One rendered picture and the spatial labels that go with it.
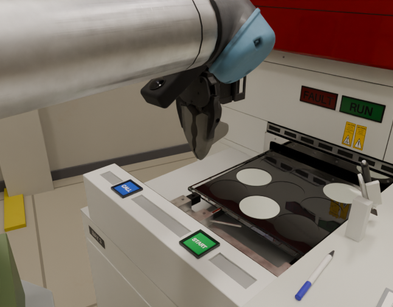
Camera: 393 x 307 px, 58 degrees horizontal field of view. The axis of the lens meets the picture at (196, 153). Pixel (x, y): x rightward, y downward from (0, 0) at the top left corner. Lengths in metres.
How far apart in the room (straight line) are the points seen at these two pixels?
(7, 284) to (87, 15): 0.59
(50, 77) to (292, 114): 1.00
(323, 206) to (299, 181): 0.12
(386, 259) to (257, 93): 0.71
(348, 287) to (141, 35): 0.53
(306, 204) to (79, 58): 0.79
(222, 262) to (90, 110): 2.27
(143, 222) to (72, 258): 1.46
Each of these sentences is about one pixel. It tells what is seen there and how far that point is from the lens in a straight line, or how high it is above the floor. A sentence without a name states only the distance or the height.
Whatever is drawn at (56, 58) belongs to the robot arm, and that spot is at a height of 1.37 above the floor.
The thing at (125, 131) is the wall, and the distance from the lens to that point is 2.94.
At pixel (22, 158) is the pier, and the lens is 2.72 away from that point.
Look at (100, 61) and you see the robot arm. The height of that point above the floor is 1.36.
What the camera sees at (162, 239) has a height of 0.96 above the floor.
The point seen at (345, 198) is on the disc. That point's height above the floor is 0.90.
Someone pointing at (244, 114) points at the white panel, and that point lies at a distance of 1.30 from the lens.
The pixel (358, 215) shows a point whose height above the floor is 1.02.
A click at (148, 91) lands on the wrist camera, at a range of 0.48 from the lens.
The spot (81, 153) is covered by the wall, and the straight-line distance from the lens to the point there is 2.92.
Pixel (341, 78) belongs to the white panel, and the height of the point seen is 1.17.
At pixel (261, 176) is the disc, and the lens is 1.04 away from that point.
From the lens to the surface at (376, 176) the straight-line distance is 1.08.
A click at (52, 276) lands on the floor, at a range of 2.12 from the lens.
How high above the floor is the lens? 1.41
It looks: 26 degrees down
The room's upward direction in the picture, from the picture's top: straight up
